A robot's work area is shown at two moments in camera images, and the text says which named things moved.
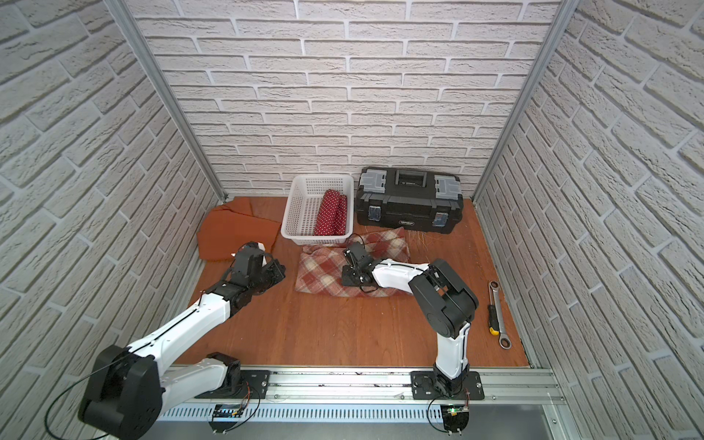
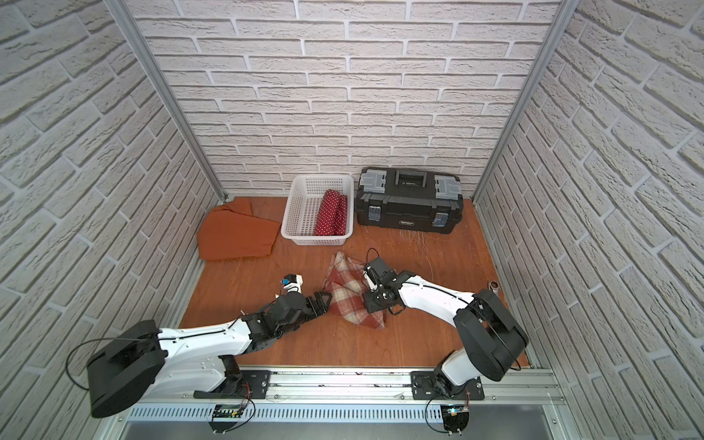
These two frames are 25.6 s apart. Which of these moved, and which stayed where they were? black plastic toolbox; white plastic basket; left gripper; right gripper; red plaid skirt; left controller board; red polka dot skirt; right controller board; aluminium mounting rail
Moved: left gripper; red plaid skirt; right gripper
Stayed: left controller board; white plastic basket; black plastic toolbox; aluminium mounting rail; red polka dot skirt; right controller board
